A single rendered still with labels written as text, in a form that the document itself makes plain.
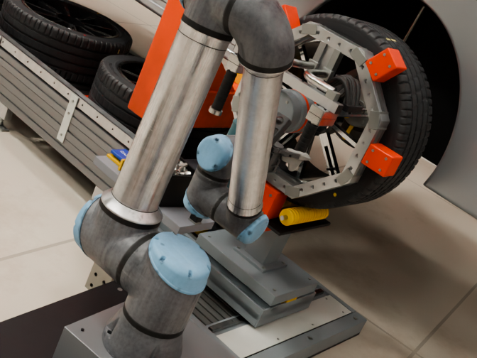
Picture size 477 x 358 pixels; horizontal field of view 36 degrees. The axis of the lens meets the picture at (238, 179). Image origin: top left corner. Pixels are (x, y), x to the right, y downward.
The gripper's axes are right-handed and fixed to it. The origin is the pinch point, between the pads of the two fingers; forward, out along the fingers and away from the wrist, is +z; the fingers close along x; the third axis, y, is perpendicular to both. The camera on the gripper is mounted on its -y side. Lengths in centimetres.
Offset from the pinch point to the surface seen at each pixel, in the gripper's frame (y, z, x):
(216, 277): 68, 29, -22
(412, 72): -28, 45, 4
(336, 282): 82, 118, -13
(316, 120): -8.5, 4.5, 1.5
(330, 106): -13.4, 7.5, 2.0
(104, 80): 34, 38, -117
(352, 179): 7.7, 27.3, 9.8
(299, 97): -8.5, 16.8, -14.1
